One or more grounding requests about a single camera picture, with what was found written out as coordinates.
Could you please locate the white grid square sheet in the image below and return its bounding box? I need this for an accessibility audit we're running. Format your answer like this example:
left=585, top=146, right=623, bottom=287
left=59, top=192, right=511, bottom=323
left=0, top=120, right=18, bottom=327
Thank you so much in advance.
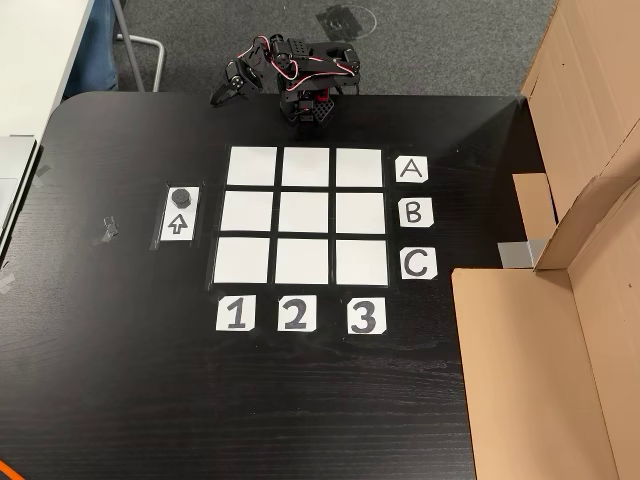
left=281, top=146, right=331, bottom=188
left=226, top=145, right=279, bottom=186
left=334, top=239, right=391, bottom=288
left=212, top=236, right=272, bottom=285
left=274, top=237, right=330, bottom=286
left=334, top=147, right=385, bottom=189
left=277, top=191, right=331, bottom=235
left=334, top=191, right=388, bottom=236
left=219, top=190, right=276, bottom=234

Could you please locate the dark floor tape mark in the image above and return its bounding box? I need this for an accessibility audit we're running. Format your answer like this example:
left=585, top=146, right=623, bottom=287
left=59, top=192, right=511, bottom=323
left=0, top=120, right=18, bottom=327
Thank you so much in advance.
left=315, top=4, right=378, bottom=42

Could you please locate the grey metal desk leg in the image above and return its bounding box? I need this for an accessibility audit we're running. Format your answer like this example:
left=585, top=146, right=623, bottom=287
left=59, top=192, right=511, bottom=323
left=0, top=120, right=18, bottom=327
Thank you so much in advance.
left=107, top=0, right=167, bottom=94

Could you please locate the person's leg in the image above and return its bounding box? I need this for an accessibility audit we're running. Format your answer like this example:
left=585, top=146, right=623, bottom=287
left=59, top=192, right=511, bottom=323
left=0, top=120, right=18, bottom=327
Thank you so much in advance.
left=63, top=0, right=120, bottom=94

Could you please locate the white arrow paper sheet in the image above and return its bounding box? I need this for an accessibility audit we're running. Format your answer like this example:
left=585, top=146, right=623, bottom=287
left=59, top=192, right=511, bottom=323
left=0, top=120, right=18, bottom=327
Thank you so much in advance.
left=159, top=186, right=200, bottom=243

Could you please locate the paper sheet letter A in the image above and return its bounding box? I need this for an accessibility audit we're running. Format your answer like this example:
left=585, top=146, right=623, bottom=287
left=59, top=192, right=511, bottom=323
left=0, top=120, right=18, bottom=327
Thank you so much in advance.
left=394, top=155, right=430, bottom=184

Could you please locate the crumpled grey tape piece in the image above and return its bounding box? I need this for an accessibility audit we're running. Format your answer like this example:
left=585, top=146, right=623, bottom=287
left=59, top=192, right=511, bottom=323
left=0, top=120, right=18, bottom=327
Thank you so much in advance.
left=92, top=215, right=120, bottom=247

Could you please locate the white desk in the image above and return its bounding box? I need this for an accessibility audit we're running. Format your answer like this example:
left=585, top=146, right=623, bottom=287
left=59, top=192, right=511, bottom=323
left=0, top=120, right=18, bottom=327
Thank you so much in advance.
left=0, top=0, right=97, bottom=140

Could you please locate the paper sheet letter B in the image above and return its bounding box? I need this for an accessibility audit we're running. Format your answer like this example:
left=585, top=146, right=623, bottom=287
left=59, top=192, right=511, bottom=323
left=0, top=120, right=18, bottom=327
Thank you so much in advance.
left=397, top=197, right=435, bottom=229

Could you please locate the paper sheet number 1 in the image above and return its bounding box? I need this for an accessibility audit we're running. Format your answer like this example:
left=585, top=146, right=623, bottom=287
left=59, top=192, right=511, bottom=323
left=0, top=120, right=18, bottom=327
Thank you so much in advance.
left=215, top=294, right=257, bottom=333

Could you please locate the paper sheet number 2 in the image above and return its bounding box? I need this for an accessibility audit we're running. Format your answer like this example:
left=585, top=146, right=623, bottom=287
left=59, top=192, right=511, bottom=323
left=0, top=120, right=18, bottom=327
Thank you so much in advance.
left=277, top=294, right=318, bottom=333

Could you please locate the paper sheet number 3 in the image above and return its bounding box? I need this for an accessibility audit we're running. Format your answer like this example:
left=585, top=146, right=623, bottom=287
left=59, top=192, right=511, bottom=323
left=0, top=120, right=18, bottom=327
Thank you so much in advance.
left=346, top=297, right=388, bottom=336

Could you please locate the silver laptop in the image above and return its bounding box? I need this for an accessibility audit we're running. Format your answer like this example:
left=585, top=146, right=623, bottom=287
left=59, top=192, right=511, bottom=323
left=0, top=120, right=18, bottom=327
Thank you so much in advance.
left=0, top=134, right=39, bottom=251

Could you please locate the paper sheet letter C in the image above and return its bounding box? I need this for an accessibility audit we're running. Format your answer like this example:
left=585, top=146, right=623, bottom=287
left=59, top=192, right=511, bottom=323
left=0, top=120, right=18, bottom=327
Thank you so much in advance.
left=399, top=247, right=439, bottom=282

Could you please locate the large brown cardboard box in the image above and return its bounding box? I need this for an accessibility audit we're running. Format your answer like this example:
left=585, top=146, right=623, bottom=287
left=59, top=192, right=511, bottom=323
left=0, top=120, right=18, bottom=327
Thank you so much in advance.
left=450, top=0, right=640, bottom=480

